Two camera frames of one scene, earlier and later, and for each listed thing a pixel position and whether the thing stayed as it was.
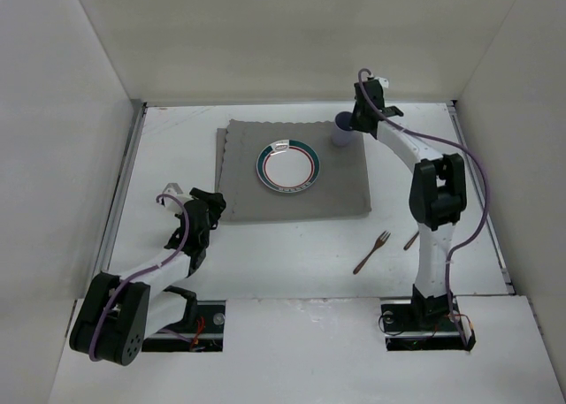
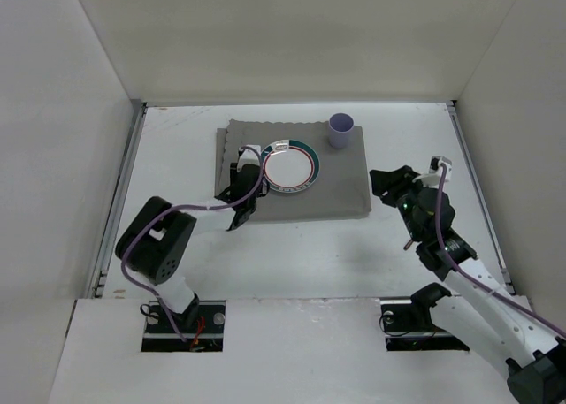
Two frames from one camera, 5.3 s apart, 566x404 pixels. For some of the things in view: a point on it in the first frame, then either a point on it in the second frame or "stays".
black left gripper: (206, 202) to (247, 185)
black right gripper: (359, 121) to (402, 187)
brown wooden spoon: (410, 240) stays
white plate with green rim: (287, 165) stays
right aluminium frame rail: (484, 201) stays
